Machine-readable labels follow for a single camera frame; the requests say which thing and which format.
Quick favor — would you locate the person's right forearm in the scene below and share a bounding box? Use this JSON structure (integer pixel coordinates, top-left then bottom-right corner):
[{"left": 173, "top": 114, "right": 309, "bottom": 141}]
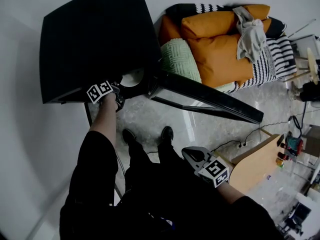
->
[{"left": 216, "top": 180, "right": 247, "bottom": 205}]

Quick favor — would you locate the white cabinet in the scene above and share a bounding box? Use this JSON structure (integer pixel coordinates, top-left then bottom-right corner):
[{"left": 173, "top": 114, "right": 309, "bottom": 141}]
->
[{"left": 290, "top": 34, "right": 320, "bottom": 60}]

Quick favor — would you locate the person's right shoe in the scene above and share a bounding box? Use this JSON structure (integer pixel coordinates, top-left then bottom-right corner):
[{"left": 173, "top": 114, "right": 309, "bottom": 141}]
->
[{"left": 160, "top": 125, "right": 175, "bottom": 145}]

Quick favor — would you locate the black hanging cable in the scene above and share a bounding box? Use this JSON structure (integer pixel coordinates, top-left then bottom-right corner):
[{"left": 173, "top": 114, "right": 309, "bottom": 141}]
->
[{"left": 288, "top": 100, "right": 309, "bottom": 141}]

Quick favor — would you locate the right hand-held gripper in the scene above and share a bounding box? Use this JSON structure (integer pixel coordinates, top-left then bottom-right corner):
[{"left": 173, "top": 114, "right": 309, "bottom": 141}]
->
[{"left": 181, "top": 146, "right": 230, "bottom": 189}]

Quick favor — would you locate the orange cushion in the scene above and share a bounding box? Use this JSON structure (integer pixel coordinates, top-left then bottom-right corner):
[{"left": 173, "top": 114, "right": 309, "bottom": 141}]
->
[
  {"left": 181, "top": 10, "right": 238, "bottom": 40},
  {"left": 243, "top": 4, "right": 271, "bottom": 20},
  {"left": 261, "top": 17, "right": 273, "bottom": 32},
  {"left": 187, "top": 33, "right": 255, "bottom": 89},
  {"left": 158, "top": 15, "right": 182, "bottom": 46}
]

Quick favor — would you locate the person's black clothing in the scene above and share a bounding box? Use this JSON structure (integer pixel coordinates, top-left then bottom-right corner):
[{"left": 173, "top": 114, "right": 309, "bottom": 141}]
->
[{"left": 59, "top": 130, "right": 286, "bottom": 240}]

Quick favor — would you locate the black white-trimmed pillow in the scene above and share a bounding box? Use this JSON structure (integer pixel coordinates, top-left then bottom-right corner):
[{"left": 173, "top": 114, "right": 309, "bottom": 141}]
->
[{"left": 266, "top": 16, "right": 287, "bottom": 39}]

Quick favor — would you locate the black white striped sofa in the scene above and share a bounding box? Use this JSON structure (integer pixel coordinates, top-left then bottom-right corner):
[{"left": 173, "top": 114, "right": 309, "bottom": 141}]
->
[{"left": 166, "top": 3, "right": 298, "bottom": 95}]

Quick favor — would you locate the black floor cable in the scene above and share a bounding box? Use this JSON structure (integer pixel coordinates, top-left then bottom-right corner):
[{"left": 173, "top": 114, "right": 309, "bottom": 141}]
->
[{"left": 209, "top": 120, "right": 293, "bottom": 153}]

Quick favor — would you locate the teal and red device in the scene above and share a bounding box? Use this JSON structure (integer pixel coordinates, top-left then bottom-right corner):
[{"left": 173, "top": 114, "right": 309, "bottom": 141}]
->
[{"left": 285, "top": 133, "right": 305, "bottom": 155}]

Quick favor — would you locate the person's shoe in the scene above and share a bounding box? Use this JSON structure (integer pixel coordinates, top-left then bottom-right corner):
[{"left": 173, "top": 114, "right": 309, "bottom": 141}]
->
[
  {"left": 122, "top": 128, "right": 138, "bottom": 146},
  {"left": 160, "top": 125, "right": 175, "bottom": 145},
  {"left": 290, "top": 87, "right": 305, "bottom": 101}
]

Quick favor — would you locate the green knitted pillow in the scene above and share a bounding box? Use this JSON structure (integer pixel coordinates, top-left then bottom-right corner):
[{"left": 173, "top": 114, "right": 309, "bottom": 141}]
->
[{"left": 159, "top": 38, "right": 202, "bottom": 84}]

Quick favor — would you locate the white plate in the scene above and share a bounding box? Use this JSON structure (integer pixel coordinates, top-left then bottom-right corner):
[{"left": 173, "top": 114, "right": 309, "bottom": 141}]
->
[{"left": 120, "top": 67, "right": 146, "bottom": 88}]

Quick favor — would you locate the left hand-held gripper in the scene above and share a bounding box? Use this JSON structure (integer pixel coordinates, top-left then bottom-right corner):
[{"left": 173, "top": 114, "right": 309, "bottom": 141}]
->
[{"left": 86, "top": 80, "right": 126, "bottom": 113}]

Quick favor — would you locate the pale green blanket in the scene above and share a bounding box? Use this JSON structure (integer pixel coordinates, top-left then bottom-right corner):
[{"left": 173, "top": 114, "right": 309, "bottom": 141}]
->
[{"left": 214, "top": 82, "right": 239, "bottom": 93}]

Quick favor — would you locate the black cabinet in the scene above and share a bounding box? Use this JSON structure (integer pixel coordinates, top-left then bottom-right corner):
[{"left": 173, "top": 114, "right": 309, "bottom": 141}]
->
[{"left": 38, "top": 0, "right": 164, "bottom": 105}]

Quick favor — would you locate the wooden table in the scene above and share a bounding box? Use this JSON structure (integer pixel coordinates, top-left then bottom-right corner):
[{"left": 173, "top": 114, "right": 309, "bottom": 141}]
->
[{"left": 229, "top": 133, "right": 286, "bottom": 195}]

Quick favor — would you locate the thin metal rod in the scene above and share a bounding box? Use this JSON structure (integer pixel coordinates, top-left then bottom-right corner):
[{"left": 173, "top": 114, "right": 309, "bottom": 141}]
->
[{"left": 287, "top": 18, "right": 317, "bottom": 39}]

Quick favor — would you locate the person's left shoe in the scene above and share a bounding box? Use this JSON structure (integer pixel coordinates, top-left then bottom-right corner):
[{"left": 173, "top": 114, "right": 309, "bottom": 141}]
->
[{"left": 122, "top": 128, "right": 138, "bottom": 146}]

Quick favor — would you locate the grey crumpled cloth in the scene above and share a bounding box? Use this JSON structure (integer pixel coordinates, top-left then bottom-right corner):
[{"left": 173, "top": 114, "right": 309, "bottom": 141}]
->
[{"left": 232, "top": 6, "right": 267, "bottom": 63}]

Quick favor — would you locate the person's left forearm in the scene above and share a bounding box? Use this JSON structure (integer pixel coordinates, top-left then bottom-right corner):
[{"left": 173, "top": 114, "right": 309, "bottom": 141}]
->
[{"left": 89, "top": 93, "right": 119, "bottom": 145}]

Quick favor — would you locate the black framed glass door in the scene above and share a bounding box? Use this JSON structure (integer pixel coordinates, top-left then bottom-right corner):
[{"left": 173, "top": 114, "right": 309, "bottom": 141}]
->
[{"left": 147, "top": 68, "right": 265, "bottom": 125}]

